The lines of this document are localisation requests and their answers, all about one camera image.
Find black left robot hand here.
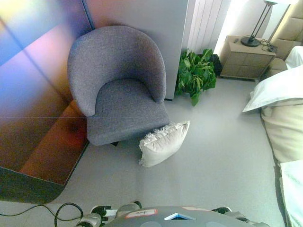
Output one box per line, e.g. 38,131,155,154
90,205,116,223

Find beige fringed throw pillow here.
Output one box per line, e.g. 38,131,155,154
138,120,191,167

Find large white bed pillow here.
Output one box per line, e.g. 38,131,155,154
242,67,303,113

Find small white bed pillow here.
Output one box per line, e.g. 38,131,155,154
285,46,303,70

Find silver left robot leg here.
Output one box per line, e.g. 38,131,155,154
116,202,142,215

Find grey robot torso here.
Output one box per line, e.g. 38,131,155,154
101,206,269,227

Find grey fabric armchair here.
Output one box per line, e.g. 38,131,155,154
67,25,170,147

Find green leafy potted plant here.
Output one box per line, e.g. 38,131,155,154
176,48,217,107

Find black plant pot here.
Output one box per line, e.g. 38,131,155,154
209,54,223,77

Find white patterned bed blanket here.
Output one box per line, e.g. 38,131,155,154
279,160,303,227

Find beige wooden nightstand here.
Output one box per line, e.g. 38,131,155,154
220,35,276,82

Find white slatted curtain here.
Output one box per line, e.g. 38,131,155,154
188,0,225,55

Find dark metal table lamp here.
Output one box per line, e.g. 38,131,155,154
241,0,293,48

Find beige padded headboard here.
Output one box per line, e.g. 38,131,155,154
269,0,303,74

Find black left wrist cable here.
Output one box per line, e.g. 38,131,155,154
53,202,84,227

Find black cable on nightstand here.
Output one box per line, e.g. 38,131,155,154
259,39,278,53

